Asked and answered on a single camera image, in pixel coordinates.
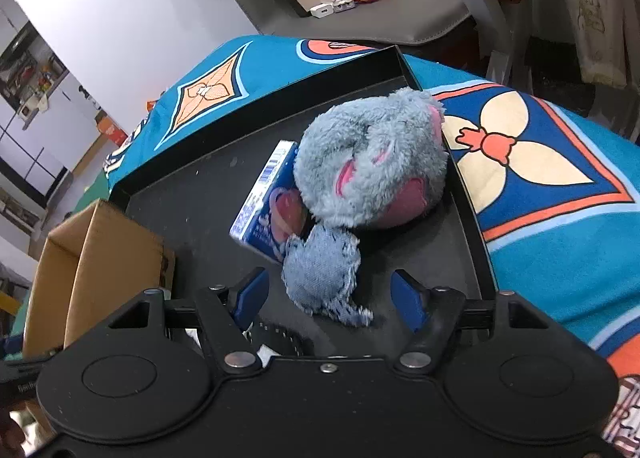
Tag frayed denim cloth piece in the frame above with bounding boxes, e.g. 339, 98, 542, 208
281, 224, 373, 326

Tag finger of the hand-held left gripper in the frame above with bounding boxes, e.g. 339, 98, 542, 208
0, 349, 66, 391

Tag teal printed blanket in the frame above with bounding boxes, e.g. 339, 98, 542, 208
102, 35, 640, 458

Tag brown cardboard box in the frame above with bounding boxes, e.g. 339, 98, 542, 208
22, 199, 177, 359

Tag kitchen shelf with items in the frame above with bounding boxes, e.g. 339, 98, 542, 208
0, 22, 71, 113

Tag black tray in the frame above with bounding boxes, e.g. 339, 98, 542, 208
109, 45, 501, 359

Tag grey plush toy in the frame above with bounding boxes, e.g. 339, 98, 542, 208
292, 89, 449, 229

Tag blue printed carton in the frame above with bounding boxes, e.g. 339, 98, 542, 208
229, 139, 307, 266

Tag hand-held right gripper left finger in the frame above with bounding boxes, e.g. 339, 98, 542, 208
102, 268, 271, 372

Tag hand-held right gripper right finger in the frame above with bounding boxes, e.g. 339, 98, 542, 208
390, 269, 556, 372

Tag orange box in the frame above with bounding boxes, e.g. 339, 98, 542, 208
95, 110, 129, 147

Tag cream hanging shirt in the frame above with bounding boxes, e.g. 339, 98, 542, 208
559, 0, 632, 89

